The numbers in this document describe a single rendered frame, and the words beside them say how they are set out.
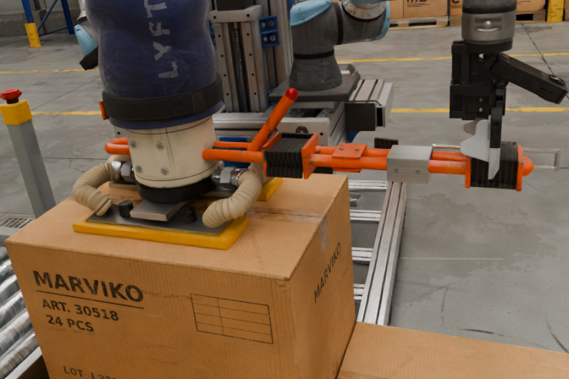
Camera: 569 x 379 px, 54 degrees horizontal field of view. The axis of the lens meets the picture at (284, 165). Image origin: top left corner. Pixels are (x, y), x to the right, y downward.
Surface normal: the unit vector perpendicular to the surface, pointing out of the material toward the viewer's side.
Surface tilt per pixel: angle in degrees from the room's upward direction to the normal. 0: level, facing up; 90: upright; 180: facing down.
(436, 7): 90
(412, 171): 90
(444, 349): 0
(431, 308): 0
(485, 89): 90
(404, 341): 0
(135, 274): 90
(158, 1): 70
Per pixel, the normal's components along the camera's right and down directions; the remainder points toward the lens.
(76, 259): -0.33, 0.40
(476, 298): -0.10, -0.91
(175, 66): 0.51, 0.11
